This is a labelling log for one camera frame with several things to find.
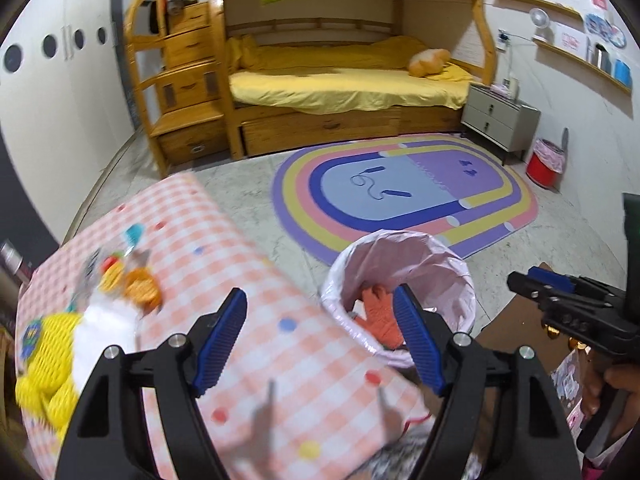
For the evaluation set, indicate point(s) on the orange plush toy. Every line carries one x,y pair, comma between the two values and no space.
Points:
427,62

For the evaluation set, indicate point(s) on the white soft wrapper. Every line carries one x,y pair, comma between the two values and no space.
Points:
107,335

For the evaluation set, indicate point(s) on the white picture card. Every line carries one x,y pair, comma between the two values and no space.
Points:
570,40

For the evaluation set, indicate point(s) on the wooden staircase with drawers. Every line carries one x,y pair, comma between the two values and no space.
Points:
185,90

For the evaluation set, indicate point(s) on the red bucket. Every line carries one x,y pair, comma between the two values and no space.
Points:
545,170

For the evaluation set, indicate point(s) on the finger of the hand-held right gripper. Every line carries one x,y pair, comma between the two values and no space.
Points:
530,287
550,277

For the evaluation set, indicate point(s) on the yellow and red small packet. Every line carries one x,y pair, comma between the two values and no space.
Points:
112,270

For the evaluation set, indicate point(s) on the grey nightstand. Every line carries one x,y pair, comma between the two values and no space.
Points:
495,115

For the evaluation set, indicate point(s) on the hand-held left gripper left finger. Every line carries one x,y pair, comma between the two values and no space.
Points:
220,340

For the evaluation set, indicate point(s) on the short wooden wall shelf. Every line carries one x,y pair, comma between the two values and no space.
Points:
530,1

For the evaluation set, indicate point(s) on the brown cardboard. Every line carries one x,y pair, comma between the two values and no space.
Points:
515,325

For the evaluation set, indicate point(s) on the pink checked tablecloth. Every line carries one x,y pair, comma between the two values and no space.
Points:
300,355

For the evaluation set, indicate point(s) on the rainbow oval rug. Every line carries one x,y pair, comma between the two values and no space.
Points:
400,195

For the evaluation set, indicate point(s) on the white wardrobe with round holes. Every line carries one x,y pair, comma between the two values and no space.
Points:
60,105

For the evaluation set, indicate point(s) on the wooden bunk bed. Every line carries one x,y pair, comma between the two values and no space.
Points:
320,125

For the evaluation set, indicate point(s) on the orange rubber glove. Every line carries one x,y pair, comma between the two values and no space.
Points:
382,315

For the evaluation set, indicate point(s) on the yellow bed sheet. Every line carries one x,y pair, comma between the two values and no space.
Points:
345,80

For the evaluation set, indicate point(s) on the teal small wrapper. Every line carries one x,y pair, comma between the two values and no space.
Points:
134,234

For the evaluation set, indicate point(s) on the pink printed box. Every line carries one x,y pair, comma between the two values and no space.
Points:
567,385

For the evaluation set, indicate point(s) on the blue round wall decoration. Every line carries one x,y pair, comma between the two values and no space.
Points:
607,30

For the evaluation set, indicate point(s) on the yellow foam net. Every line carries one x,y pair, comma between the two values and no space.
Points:
45,390

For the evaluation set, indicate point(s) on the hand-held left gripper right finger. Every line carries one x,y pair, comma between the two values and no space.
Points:
417,340

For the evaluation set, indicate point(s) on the person's right hand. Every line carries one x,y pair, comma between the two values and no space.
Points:
593,390

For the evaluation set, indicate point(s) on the long wooden wall shelf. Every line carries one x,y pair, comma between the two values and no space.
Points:
580,62

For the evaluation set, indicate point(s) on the white desk fan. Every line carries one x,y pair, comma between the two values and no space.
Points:
540,20

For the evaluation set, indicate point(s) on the orange snack packet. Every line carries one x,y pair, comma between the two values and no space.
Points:
142,290

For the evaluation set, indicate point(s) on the blue box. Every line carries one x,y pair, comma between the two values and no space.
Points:
622,72

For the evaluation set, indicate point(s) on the trash bin with pink bag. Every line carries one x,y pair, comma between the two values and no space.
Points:
395,255

